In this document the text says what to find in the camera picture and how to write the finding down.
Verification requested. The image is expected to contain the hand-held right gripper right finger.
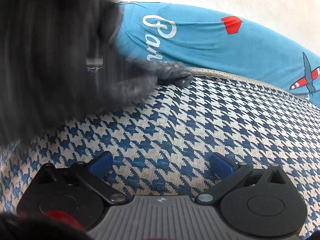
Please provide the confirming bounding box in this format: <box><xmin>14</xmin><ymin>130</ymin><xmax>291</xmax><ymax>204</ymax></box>
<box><xmin>195</xmin><ymin>152</ymin><xmax>292</xmax><ymax>204</ymax></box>

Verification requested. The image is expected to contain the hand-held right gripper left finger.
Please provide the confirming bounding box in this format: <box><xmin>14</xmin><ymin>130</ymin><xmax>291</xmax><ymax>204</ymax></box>
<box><xmin>36</xmin><ymin>151</ymin><xmax>127</xmax><ymax>205</ymax></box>

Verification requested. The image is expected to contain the grey patterned fleece jacket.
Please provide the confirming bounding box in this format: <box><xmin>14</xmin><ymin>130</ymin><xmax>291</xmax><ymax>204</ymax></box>
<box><xmin>0</xmin><ymin>0</ymin><xmax>193</xmax><ymax>147</ymax></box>

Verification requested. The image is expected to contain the blue houndstooth bed mat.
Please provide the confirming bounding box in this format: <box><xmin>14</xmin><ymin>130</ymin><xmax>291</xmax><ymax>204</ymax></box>
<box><xmin>0</xmin><ymin>66</ymin><xmax>320</xmax><ymax>238</ymax></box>

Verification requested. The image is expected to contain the blue printed long pillow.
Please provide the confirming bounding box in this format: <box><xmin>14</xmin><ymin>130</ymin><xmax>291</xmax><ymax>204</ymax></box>
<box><xmin>107</xmin><ymin>1</ymin><xmax>320</xmax><ymax>101</ymax></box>

